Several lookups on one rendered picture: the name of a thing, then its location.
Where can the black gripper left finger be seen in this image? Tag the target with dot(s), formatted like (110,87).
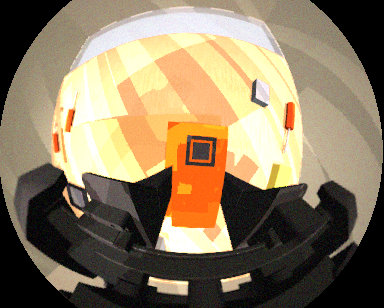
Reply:
(146,200)

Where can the tan wooden panel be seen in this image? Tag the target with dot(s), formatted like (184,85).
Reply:
(129,148)

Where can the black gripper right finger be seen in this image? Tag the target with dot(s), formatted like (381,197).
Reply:
(245,206)

